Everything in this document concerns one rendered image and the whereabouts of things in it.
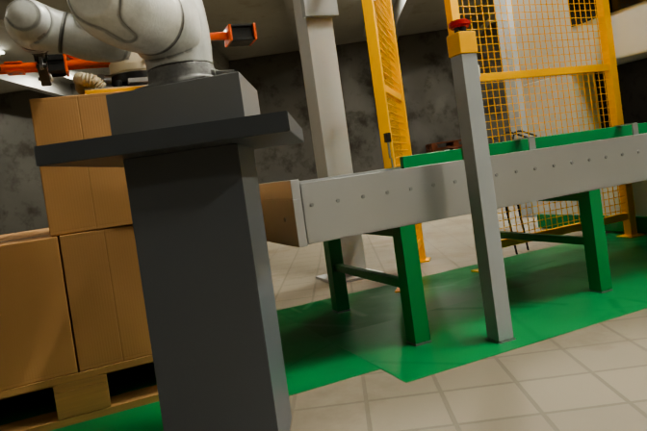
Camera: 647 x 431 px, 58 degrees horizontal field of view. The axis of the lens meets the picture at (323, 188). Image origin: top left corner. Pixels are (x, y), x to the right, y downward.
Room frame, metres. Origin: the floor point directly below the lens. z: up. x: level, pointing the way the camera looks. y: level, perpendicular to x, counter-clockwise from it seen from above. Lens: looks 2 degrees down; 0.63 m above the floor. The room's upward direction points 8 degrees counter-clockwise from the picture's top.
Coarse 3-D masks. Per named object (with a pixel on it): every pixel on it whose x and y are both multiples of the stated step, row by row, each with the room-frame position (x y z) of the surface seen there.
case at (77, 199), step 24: (72, 96) 1.72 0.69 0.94; (96, 96) 1.74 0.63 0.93; (48, 120) 1.69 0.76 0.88; (72, 120) 1.71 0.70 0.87; (96, 120) 1.73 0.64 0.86; (48, 168) 1.69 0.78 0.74; (72, 168) 1.71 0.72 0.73; (96, 168) 1.73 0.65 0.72; (120, 168) 1.75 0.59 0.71; (48, 192) 1.68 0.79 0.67; (72, 192) 1.70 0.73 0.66; (96, 192) 1.72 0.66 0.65; (120, 192) 1.74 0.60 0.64; (48, 216) 1.68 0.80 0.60; (72, 216) 1.70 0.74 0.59; (96, 216) 1.72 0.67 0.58; (120, 216) 1.74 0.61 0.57
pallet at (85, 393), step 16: (96, 368) 1.69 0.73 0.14; (112, 368) 1.71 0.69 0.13; (128, 368) 2.13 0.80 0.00; (32, 384) 1.63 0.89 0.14; (48, 384) 1.64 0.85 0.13; (64, 384) 1.66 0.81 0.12; (80, 384) 1.68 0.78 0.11; (96, 384) 1.69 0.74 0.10; (0, 400) 1.97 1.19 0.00; (64, 400) 1.66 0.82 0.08; (80, 400) 1.67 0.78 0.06; (96, 400) 1.69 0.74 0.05; (112, 400) 1.76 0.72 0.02; (128, 400) 1.74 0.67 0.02; (144, 400) 1.74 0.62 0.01; (48, 416) 1.70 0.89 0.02; (64, 416) 1.65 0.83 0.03; (80, 416) 1.67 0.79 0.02; (96, 416) 1.69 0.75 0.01
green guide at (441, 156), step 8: (432, 152) 2.66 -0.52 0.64; (440, 152) 2.68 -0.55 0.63; (448, 152) 2.69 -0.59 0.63; (456, 152) 2.71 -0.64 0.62; (400, 160) 2.62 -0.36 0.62; (408, 160) 2.61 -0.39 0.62; (416, 160) 2.63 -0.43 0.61; (424, 160) 2.64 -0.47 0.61; (432, 160) 2.66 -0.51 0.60; (440, 160) 2.68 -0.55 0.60; (448, 160) 2.69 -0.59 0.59; (456, 160) 2.71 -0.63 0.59
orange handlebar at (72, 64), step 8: (224, 32) 1.79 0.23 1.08; (0, 64) 1.79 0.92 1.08; (8, 64) 1.80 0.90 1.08; (16, 64) 1.81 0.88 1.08; (24, 64) 1.81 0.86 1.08; (32, 64) 1.82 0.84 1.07; (72, 64) 1.86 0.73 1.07; (80, 64) 1.87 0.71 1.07; (88, 64) 1.88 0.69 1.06; (96, 64) 1.89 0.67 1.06; (104, 64) 1.91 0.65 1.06; (0, 72) 1.83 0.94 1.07; (8, 72) 1.81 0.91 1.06; (16, 72) 1.82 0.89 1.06; (24, 72) 1.84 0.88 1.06
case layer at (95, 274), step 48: (0, 240) 1.98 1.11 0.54; (48, 240) 1.67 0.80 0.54; (96, 240) 1.72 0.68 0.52; (0, 288) 1.62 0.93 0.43; (48, 288) 1.66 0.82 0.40; (96, 288) 1.71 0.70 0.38; (0, 336) 1.61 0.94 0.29; (48, 336) 1.65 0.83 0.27; (96, 336) 1.70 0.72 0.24; (144, 336) 1.75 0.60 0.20; (0, 384) 1.60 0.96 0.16
